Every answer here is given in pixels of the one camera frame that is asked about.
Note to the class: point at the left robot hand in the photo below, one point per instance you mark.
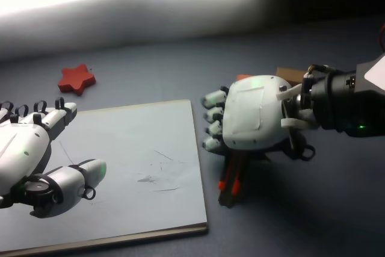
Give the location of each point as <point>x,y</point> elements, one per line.
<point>21,148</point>

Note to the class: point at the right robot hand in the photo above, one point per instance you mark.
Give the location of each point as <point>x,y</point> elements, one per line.
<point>255,112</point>

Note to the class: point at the orange black utility knife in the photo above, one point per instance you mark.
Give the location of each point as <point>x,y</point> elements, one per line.
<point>230,190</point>

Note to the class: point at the orange rectangular block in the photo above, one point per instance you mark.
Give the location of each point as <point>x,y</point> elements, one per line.
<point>242,76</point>

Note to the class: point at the tan wooden block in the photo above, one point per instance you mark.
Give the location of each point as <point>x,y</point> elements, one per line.
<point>288,73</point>

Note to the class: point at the red star block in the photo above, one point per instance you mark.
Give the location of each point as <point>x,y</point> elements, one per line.
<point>76,80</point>

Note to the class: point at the grey table cloth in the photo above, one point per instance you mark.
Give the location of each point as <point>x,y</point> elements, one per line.
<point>300,209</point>

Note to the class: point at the white backdrop board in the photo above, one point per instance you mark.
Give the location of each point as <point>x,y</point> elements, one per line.
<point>135,13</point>

